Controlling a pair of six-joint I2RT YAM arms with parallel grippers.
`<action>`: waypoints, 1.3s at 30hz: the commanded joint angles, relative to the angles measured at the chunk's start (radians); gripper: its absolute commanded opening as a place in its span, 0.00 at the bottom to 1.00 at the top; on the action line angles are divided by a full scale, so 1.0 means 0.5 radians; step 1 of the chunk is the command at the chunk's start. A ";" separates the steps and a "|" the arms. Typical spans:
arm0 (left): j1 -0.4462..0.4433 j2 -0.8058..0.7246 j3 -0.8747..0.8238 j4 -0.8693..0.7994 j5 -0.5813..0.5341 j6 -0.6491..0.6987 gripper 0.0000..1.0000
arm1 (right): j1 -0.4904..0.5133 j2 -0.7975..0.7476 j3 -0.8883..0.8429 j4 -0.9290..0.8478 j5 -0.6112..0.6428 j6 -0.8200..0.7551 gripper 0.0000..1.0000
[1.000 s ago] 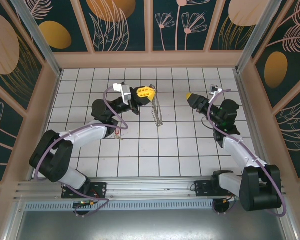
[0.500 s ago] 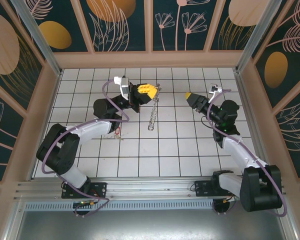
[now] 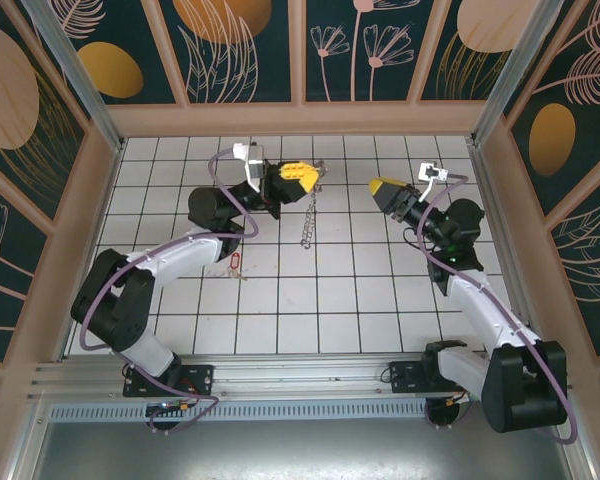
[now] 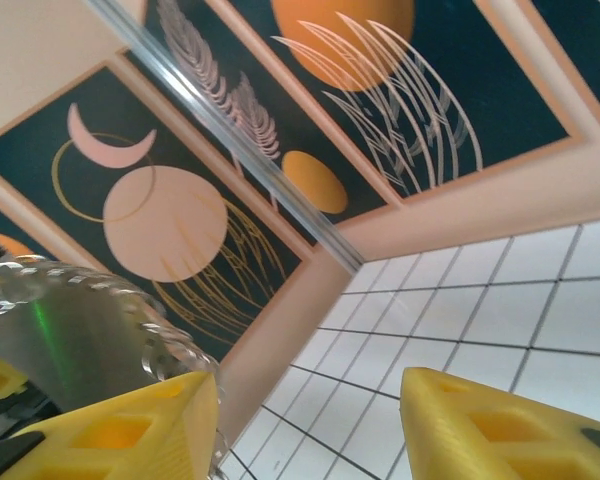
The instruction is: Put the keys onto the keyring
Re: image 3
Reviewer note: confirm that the keys with red tag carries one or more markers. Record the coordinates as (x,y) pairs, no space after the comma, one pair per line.
(234,260)

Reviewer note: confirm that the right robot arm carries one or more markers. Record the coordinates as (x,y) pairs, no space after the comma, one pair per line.
(485,310)

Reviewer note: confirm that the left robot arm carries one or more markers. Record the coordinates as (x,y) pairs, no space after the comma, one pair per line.
(180,257)

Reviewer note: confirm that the galvanised metal sheet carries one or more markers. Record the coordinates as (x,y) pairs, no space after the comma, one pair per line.
(300,450)

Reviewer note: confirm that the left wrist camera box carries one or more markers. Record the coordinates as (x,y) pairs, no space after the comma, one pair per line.
(254,162)

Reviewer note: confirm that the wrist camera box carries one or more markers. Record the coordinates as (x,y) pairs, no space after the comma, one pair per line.
(432,171)
(254,162)

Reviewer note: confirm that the aluminium side rail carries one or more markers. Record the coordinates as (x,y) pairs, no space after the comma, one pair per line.
(497,200)

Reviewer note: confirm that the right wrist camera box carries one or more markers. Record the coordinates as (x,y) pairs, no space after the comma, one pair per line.
(432,171)

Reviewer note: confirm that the aluminium corner post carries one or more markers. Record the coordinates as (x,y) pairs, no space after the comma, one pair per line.
(522,70)
(82,85)

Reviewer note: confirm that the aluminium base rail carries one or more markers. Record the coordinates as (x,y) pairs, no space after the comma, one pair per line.
(300,372)

